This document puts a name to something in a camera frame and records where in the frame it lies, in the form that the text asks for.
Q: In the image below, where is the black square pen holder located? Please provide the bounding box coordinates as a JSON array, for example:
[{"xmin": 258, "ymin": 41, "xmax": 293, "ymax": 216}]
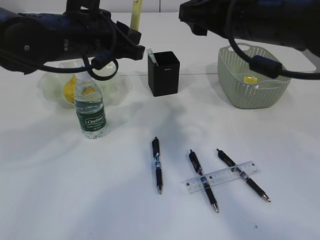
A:
[{"xmin": 147, "ymin": 51, "xmax": 180, "ymax": 97}]

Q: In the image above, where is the teal utility knife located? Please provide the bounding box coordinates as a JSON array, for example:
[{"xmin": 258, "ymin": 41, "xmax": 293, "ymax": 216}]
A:
[{"xmin": 146, "ymin": 48, "xmax": 158, "ymax": 66}]

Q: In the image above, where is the black pen middle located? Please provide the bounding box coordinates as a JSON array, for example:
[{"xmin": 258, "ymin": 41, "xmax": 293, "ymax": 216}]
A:
[{"xmin": 188, "ymin": 149, "xmax": 219, "ymax": 213}]

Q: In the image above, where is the black pen right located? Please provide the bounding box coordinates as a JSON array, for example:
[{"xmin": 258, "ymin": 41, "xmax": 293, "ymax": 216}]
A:
[{"xmin": 216, "ymin": 148, "xmax": 271, "ymax": 203}]

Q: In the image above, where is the clear water bottle green label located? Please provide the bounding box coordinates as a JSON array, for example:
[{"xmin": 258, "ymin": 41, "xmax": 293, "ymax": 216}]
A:
[{"xmin": 74, "ymin": 72, "xmax": 108, "ymax": 139}]

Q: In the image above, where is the green woven plastic basket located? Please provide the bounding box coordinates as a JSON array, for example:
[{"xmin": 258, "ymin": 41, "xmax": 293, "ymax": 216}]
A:
[{"xmin": 217, "ymin": 46, "xmax": 291, "ymax": 109}]

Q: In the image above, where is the translucent green wavy glass plate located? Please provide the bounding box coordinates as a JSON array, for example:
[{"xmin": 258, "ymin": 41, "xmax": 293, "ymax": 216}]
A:
[{"xmin": 38, "ymin": 59, "xmax": 122, "ymax": 109}]

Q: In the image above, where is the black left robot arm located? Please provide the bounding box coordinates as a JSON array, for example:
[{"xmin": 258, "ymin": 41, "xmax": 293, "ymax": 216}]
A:
[{"xmin": 0, "ymin": 5, "xmax": 145, "ymax": 75}]

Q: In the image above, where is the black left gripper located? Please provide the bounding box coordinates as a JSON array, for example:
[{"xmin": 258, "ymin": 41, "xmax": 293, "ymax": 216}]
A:
[{"xmin": 62, "ymin": 8, "xmax": 145, "ymax": 61}]

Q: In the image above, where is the black pen left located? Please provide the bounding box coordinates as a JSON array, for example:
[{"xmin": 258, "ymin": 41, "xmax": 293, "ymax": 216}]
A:
[{"xmin": 151, "ymin": 137, "xmax": 163, "ymax": 195}]

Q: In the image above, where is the black pen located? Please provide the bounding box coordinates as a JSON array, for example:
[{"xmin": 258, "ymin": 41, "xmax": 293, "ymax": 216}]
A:
[
  {"xmin": 188, "ymin": 149, "xmax": 219, "ymax": 213},
  {"xmin": 151, "ymin": 137, "xmax": 163, "ymax": 195},
  {"xmin": 216, "ymin": 148, "xmax": 271, "ymax": 203}
]

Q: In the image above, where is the yellow pear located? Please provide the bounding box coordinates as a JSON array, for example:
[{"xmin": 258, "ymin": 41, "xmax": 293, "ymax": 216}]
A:
[{"xmin": 62, "ymin": 73, "xmax": 100, "ymax": 104}]

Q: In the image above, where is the yellow-green utility knife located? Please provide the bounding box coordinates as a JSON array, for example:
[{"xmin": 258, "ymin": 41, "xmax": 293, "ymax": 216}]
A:
[{"xmin": 130, "ymin": 0, "xmax": 143, "ymax": 31}]

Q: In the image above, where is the clear plastic ruler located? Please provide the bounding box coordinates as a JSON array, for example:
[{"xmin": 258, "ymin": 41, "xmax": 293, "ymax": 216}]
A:
[{"xmin": 183, "ymin": 161, "xmax": 260, "ymax": 194}]

